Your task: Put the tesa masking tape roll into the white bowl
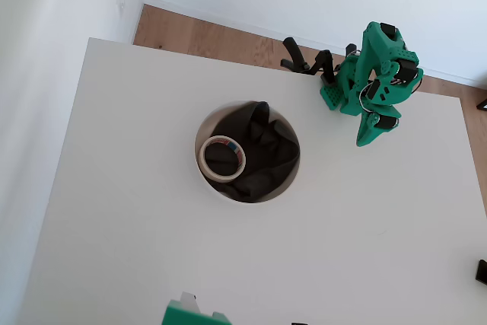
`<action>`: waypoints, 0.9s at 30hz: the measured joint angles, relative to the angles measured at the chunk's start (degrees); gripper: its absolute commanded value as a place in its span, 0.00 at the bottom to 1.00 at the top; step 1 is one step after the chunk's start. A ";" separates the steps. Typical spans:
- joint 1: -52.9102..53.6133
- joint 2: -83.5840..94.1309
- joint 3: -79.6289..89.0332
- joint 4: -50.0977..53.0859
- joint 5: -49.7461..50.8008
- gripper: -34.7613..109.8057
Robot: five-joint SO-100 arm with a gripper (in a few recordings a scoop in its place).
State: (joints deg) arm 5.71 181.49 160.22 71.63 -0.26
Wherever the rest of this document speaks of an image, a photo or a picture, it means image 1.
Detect white masking tape roll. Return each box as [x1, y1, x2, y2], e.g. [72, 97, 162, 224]
[199, 135, 247, 184]

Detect black clamp with bent lever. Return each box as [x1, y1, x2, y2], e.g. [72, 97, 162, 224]
[308, 49, 339, 87]

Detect black cloth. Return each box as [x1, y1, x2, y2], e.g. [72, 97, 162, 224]
[198, 100, 301, 203]

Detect white plastic part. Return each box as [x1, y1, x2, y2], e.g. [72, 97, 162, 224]
[178, 292, 201, 314]

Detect green printed block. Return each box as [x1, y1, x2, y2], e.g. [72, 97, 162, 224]
[161, 299, 233, 325]

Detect thin arm cable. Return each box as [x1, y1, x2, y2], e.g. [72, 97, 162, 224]
[355, 81, 377, 113]

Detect black clamp with long handle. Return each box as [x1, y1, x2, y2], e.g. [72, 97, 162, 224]
[280, 37, 311, 74]

